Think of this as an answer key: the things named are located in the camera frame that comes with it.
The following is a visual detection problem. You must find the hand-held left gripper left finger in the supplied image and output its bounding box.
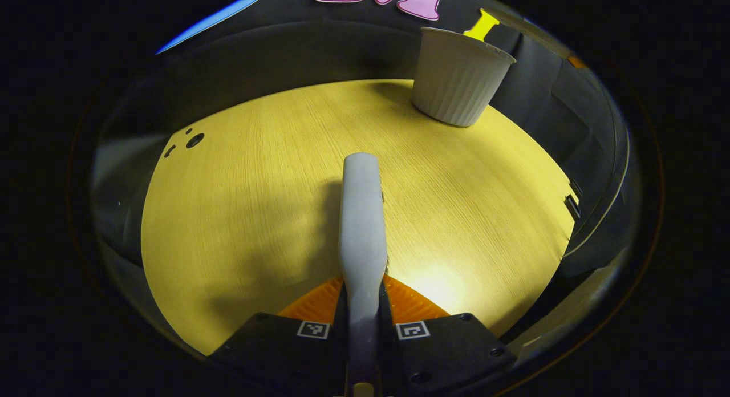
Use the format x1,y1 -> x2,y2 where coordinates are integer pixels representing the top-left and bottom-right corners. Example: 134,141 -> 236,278
208,275 -> 350,397

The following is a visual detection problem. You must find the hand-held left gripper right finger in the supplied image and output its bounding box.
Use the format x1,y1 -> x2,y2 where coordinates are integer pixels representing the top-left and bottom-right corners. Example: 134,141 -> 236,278
378,274 -> 518,397

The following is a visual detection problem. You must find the small grey broom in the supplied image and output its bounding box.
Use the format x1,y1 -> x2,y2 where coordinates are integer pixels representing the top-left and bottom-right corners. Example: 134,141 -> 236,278
338,152 -> 390,397

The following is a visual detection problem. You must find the white ribbed garbage bin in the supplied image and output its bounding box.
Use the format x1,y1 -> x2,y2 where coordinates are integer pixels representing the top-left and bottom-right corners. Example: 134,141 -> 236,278
411,26 -> 517,128

